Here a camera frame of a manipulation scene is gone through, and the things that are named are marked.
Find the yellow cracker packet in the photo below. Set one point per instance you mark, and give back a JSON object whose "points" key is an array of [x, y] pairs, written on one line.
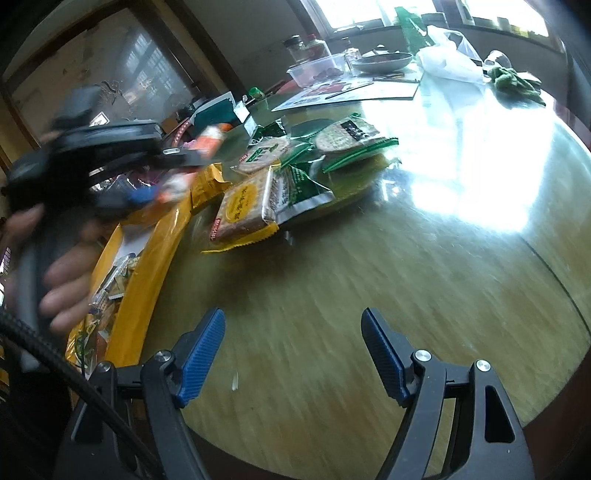
{"points": [[240, 210]]}

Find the window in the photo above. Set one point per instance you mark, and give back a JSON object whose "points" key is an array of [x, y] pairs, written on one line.
{"points": [[415, 9]]}

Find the clear plastic container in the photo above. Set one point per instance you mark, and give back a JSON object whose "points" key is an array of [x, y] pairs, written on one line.
{"points": [[318, 69]]}

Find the yellow foil packet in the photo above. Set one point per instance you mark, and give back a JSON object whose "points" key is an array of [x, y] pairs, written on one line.
{"points": [[207, 182]]}

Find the pink hoop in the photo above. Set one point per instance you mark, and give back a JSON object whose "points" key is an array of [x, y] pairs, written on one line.
{"points": [[181, 131]]}

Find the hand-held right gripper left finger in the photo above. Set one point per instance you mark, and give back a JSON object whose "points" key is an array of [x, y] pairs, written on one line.
{"points": [[203, 355]]}

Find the yellow cardboard box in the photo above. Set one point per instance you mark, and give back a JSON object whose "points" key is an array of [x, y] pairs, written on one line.
{"points": [[152, 258]]}

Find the person's left hand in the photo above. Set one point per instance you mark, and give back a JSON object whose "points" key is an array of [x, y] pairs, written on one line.
{"points": [[64, 277]]}

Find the orange cracker packet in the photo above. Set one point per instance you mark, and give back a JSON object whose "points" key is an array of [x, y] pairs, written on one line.
{"points": [[210, 141], [107, 316]]}

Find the glass jar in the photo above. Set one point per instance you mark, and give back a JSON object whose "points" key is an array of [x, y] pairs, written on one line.
{"points": [[293, 48]]}

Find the teal box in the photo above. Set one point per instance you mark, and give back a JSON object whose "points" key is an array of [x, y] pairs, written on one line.
{"points": [[212, 110]]}

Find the clear bottle with red label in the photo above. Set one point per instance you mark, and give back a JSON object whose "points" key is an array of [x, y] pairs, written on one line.
{"points": [[316, 46]]}

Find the printed paper sheet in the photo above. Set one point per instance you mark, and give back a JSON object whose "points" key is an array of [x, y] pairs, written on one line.
{"points": [[341, 91]]}

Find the green packet with white label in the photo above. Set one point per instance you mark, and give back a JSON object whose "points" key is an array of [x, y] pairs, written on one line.
{"points": [[295, 194]]}

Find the round cracker packet green label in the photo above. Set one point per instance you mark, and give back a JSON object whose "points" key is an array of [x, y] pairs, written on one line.
{"points": [[263, 154]]}

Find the dark bowl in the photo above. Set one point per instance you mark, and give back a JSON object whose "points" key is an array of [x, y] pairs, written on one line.
{"points": [[385, 61]]}

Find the dark chopstick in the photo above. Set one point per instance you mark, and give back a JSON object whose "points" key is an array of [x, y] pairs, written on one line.
{"points": [[351, 89]]}

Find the small dark-capped bottle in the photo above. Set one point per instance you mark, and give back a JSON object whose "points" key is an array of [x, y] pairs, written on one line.
{"points": [[351, 53]]}

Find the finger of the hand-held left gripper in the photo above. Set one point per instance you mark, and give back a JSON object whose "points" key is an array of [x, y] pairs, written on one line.
{"points": [[184, 159], [138, 196]]}

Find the green cloth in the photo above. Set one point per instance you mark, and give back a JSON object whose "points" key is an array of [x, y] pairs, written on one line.
{"points": [[512, 83]]}

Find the round cracker packet dark label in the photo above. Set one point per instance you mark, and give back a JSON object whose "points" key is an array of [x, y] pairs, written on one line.
{"points": [[346, 138]]}

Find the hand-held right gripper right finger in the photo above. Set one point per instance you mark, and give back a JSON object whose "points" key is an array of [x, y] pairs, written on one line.
{"points": [[385, 355]]}

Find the small green snack packet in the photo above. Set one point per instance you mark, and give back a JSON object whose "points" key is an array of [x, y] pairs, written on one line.
{"points": [[272, 129]]}

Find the white plastic bag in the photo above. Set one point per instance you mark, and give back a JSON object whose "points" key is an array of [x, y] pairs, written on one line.
{"points": [[443, 57]]}

